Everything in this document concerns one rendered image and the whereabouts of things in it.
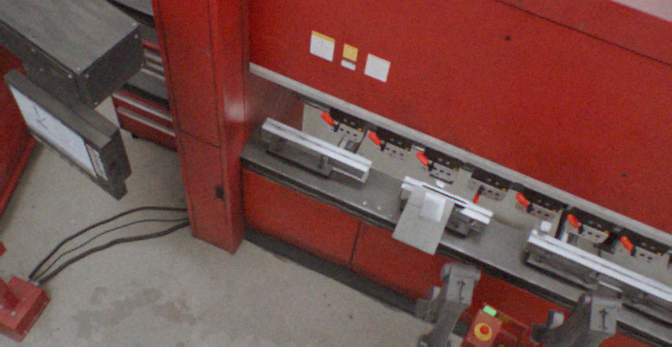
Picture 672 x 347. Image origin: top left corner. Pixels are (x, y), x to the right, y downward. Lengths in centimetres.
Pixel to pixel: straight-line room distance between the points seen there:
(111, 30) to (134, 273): 196
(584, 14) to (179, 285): 257
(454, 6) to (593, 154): 71
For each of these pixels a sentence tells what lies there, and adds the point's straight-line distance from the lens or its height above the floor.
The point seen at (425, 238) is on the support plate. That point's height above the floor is 100.
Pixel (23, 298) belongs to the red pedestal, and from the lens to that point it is 397.
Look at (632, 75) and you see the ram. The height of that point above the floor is 206.
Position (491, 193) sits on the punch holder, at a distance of 294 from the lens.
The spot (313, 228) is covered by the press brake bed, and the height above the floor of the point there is 49.
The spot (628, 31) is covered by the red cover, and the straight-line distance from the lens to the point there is 218.
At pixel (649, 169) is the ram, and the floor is 170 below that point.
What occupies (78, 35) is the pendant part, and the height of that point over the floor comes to 195.
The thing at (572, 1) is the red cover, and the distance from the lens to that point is 214.
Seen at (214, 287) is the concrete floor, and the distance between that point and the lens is 396.
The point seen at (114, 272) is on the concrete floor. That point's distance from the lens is 406.
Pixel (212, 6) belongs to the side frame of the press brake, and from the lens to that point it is 243.
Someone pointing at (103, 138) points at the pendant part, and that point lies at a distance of 252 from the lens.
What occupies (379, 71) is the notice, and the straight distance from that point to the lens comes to 261.
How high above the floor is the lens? 367
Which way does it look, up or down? 58 degrees down
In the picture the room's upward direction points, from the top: 10 degrees clockwise
